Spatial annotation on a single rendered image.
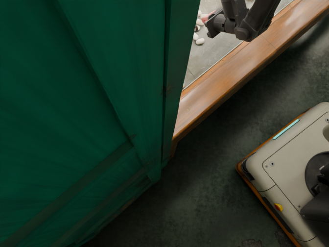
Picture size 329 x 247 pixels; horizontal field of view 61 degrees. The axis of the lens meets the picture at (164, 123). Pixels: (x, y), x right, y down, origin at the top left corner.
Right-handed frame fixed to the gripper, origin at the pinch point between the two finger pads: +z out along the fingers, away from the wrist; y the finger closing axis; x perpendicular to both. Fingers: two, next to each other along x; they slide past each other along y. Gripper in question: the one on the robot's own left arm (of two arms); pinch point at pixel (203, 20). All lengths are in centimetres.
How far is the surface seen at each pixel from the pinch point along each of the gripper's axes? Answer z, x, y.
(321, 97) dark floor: 8, 99, -70
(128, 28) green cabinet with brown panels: -72, -38, 50
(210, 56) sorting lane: -2.9, 12.5, 4.1
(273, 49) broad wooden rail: -15.6, 19.8, -14.7
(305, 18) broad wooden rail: -14.9, 18.9, -34.5
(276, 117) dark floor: 15, 94, -37
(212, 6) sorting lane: 9.1, 2.0, -12.0
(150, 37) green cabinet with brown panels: -70, -36, 48
